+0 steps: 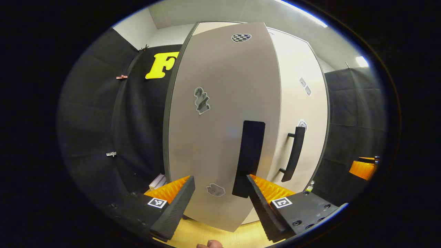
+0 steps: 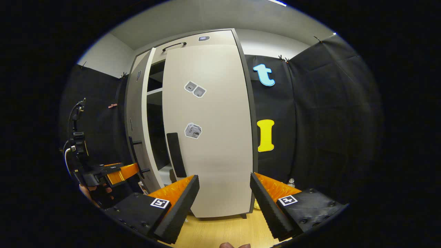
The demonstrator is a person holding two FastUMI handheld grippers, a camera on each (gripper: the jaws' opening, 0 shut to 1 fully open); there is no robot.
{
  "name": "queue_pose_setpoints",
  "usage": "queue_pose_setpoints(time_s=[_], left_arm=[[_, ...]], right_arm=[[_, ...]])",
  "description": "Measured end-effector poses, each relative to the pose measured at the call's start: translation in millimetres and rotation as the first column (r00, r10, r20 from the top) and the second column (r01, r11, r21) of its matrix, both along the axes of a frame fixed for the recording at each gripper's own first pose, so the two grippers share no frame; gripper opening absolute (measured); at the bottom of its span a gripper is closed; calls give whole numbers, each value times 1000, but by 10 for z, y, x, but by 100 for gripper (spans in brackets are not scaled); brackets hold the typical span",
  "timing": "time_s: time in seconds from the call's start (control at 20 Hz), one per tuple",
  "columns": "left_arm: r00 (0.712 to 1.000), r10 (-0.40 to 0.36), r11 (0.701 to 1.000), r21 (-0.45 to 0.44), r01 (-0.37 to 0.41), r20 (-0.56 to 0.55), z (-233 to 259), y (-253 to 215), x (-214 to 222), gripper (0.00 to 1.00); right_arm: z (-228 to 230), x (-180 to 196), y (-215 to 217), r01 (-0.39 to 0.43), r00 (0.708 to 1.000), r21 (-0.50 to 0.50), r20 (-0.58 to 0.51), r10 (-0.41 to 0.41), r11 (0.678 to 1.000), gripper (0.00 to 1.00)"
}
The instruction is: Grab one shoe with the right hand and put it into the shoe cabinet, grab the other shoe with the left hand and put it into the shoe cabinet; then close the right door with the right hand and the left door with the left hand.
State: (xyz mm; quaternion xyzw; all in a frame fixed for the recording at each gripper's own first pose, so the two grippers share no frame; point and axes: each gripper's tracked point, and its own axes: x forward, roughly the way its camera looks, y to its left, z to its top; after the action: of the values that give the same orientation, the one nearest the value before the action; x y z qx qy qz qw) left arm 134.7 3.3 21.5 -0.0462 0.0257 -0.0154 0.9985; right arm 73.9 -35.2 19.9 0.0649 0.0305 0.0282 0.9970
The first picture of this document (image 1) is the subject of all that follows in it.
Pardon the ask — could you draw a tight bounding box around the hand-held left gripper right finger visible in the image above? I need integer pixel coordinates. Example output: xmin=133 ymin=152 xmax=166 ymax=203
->
xmin=245 ymin=175 xmax=340 ymax=243

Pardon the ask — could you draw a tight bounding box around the black backdrop cloth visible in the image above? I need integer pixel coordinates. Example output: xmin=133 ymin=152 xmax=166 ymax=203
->
xmin=312 ymin=67 xmax=388 ymax=205
xmin=58 ymin=28 xmax=183 ymax=207

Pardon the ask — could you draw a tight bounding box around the grey shoe cabinet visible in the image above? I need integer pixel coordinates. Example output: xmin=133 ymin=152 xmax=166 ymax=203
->
xmin=163 ymin=21 xmax=330 ymax=232

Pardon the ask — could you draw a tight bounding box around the white cabinet door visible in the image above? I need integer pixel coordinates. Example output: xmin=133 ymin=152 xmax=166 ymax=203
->
xmin=165 ymin=22 xmax=282 ymax=232
xmin=241 ymin=28 xmax=329 ymax=225

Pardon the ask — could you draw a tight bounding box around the white flat box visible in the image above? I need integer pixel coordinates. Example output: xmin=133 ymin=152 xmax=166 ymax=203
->
xmin=149 ymin=173 xmax=166 ymax=190

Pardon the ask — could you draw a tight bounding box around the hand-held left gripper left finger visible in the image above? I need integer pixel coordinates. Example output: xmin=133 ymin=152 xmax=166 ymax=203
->
xmin=103 ymin=176 xmax=196 ymax=242

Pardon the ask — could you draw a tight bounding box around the black door handle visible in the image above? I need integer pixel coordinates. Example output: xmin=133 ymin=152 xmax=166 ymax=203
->
xmin=279 ymin=126 xmax=306 ymax=183

